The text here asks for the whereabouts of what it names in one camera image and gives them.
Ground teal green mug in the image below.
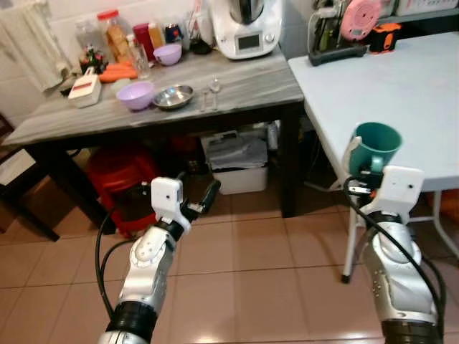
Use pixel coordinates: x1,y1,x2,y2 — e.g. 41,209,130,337
349,121,403,177

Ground white storage bin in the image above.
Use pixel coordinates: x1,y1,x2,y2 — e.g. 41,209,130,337
202,132,270,196

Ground light blue folding table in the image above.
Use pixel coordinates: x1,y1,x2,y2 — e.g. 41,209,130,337
288,32,459,285

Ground red plastic stool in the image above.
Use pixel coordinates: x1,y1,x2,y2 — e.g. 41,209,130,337
85,143,160,239

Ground metal spoon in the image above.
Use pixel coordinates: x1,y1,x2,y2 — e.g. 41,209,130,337
209,77,222,110
199,80,211,113

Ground stainless steel bowl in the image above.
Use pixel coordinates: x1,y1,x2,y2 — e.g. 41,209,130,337
152,84,195,111

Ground grey wooden table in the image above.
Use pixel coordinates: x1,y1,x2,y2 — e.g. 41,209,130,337
3,46,306,242

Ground black dish rack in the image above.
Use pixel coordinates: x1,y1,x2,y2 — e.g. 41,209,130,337
308,6,371,67

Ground large purple bowl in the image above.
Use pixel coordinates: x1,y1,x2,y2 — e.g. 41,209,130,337
115,80,156,112

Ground orange black device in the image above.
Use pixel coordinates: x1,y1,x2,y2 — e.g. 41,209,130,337
369,22,403,55

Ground small purple bowl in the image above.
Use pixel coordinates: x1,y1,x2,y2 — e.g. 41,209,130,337
153,43,184,67

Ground pink round appliance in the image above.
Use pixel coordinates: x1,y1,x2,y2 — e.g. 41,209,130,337
339,0,384,42

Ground orange carrots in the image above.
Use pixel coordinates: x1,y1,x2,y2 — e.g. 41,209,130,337
98,61,139,84

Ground clear plastic bottle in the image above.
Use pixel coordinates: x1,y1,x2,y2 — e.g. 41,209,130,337
127,33,152,80

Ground white box grater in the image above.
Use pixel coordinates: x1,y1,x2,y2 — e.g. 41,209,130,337
67,67,103,109

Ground dark jar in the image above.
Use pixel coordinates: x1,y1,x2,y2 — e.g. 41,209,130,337
164,22,184,46

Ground yellow jar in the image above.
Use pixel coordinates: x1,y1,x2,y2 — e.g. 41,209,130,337
148,21,166,50

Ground red canister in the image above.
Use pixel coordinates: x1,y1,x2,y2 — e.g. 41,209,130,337
132,22,156,62

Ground white food processor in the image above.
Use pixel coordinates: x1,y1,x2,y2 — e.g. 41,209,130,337
209,0,285,61

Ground small green red decoration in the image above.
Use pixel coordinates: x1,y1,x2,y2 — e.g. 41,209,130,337
80,46,109,75

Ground clear jar with red lid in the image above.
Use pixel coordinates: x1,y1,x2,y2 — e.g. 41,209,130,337
96,9,134,65

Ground clear plastic jar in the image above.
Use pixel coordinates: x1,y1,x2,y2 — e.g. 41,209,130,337
75,19,108,62

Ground beige hanging towel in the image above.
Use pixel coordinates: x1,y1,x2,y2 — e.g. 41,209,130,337
0,0,73,95

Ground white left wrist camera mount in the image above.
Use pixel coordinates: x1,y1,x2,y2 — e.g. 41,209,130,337
150,177,186,220

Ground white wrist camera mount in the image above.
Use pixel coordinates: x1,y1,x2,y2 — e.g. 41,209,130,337
377,166,426,216
150,177,186,220

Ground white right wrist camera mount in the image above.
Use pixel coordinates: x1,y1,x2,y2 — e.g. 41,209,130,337
377,166,426,216

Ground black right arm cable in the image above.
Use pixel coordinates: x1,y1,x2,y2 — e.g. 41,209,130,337
342,176,447,339

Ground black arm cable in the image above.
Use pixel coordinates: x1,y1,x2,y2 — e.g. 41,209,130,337
342,176,447,339
95,183,156,317

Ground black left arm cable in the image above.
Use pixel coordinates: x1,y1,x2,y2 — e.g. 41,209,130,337
95,183,156,317

